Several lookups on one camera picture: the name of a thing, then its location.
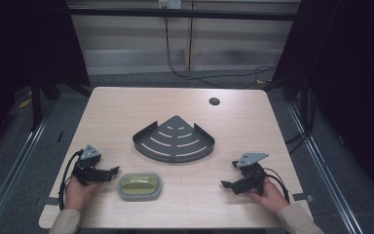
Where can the dark grey corner shelf rack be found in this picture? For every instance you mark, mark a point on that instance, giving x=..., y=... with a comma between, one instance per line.
x=174, y=141

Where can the black horizontal bar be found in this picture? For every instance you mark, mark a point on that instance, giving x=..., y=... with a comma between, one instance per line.
x=181, y=14

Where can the person's left hand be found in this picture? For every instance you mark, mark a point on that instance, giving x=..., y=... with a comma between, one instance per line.
x=79, y=193

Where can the aluminium floor rail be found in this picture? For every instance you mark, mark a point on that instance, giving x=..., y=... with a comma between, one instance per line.
x=13, y=169
x=324, y=169

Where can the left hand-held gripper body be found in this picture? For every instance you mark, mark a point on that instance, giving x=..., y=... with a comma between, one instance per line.
x=89, y=162

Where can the yellow floor tape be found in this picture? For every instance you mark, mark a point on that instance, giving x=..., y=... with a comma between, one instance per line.
x=25, y=103

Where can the grey tape strip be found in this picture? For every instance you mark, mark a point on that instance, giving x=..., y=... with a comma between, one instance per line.
x=303, y=197
x=47, y=201

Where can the black metal stand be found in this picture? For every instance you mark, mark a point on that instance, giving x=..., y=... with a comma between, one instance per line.
x=36, y=100

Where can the person's right hand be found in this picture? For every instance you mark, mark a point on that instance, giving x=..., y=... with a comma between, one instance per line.
x=271, y=196

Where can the white wall power outlet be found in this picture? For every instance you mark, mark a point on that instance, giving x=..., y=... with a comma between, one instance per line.
x=169, y=3

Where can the yellow soap bar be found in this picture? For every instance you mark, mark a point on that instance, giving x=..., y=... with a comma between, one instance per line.
x=139, y=185

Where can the green soap in dish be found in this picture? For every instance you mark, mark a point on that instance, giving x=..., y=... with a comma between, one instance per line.
x=139, y=195

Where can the dark curtain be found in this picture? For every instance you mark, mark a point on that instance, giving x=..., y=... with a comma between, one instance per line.
x=347, y=81
x=19, y=42

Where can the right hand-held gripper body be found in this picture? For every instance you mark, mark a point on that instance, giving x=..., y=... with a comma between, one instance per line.
x=251, y=175

